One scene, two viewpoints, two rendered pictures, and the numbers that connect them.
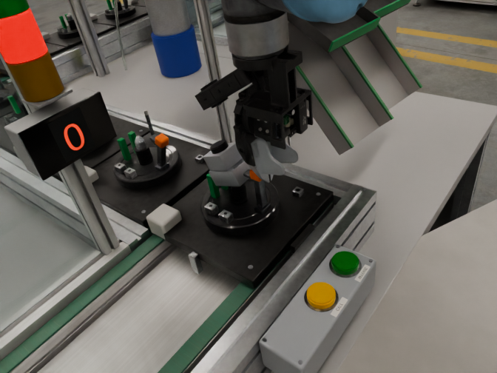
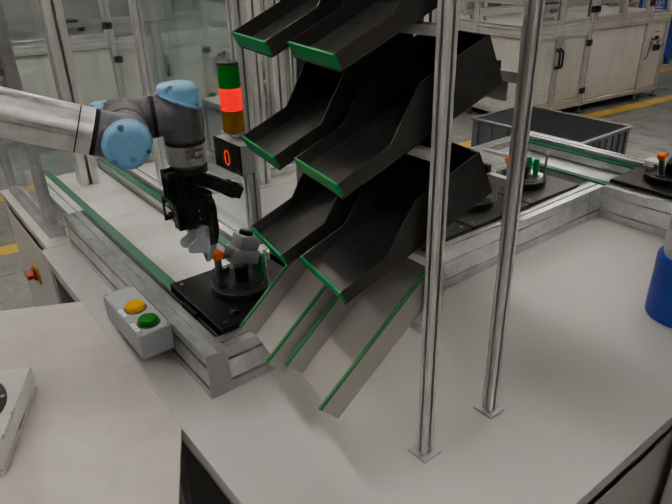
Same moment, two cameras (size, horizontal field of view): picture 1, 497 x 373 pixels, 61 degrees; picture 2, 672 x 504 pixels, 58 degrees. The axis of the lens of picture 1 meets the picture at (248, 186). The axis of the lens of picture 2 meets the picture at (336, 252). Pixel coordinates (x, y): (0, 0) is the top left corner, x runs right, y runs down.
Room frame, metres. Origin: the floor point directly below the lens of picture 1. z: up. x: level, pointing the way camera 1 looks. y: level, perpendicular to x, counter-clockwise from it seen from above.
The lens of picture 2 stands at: (0.96, -1.11, 1.64)
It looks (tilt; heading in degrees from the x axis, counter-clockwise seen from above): 27 degrees down; 99
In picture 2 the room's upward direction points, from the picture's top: 2 degrees counter-clockwise
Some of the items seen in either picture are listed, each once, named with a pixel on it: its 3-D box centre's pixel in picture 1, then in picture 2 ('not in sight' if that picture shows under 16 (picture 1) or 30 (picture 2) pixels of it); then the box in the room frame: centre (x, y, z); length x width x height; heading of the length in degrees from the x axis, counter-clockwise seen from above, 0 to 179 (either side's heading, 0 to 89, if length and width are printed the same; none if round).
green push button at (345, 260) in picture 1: (345, 264); (148, 321); (0.42, -0.12, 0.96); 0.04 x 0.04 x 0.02
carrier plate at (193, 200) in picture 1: (241, 212); (243, 290); (0.58, 0.02, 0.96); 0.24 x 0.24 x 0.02; 46
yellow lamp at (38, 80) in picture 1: (36, 75); (233, 120); (0.53, 0.24, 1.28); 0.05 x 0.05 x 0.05
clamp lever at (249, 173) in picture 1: (256, 186); (221, 265); (0.55, -0.01, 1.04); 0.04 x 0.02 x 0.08; 46
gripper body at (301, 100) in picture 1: (269, 94); (189, 194); (0.51, -0.05, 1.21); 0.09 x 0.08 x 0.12; 46
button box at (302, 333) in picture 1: (322, 310); (137, 320); (0.37, -0.08, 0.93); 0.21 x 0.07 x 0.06; 136
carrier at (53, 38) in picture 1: (71, 22); not in sight; (1.89, 0.61, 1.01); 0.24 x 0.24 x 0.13; 46
